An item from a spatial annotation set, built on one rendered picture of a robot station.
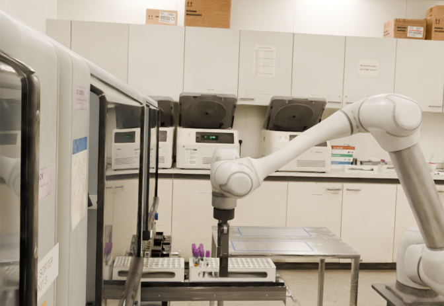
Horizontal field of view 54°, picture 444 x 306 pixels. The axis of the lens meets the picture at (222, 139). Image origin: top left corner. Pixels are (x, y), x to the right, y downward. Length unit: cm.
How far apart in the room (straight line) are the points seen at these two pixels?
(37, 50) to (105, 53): 380
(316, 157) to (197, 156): 107
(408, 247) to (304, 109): 259
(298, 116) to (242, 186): 306
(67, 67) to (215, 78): 366
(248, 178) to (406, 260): 81
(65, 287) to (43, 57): 24
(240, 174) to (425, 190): 63
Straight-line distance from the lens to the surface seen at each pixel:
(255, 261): 162
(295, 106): 417
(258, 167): 134
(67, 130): 46
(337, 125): 158
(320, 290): 245
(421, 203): 158
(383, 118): 144
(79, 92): 50
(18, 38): 33
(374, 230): 430
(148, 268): 153
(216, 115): 418
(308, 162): 398
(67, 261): 49
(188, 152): 380
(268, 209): 395
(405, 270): 187
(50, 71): 40
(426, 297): 190
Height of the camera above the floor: 138
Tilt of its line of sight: 3 degrees down
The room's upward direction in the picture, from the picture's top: 2 degrees clockwise
